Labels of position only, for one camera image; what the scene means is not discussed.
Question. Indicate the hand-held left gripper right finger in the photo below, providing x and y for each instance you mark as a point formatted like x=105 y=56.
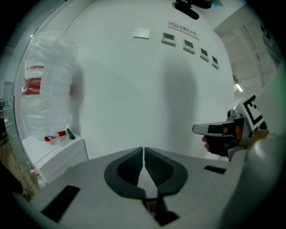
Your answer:
x=196 y=185

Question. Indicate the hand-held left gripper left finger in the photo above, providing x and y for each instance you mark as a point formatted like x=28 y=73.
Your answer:
x=93 y=179

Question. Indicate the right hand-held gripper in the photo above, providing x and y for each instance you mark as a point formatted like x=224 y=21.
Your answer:
x=243 y=125

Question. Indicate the person's right forearm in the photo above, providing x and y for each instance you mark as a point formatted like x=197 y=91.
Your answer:
x=260 y=134

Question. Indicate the person's right hand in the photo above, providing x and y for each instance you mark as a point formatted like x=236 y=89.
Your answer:
x=206 y=145

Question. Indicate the black marker pen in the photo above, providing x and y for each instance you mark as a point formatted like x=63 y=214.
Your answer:
x=70 y=133

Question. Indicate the ceiling light tube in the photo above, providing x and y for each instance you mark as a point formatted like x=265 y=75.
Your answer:
x=238 y=87

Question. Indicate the plastic-wrapped water jug red label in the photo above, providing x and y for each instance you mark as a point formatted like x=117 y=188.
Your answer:
x=49 y=89

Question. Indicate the white wall thermostat panel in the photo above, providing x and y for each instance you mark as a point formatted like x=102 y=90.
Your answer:
x=188 y=46
x=204 y=54
x=215 y=62
x=168 y=39

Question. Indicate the white wall sign plate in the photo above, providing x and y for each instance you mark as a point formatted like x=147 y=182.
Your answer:
x=183 y=30

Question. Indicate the white wall switch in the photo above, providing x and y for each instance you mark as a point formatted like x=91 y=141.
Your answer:
x=141 y=33

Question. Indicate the black mounted camera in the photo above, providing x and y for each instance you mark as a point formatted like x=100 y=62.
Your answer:
x=187 y=10

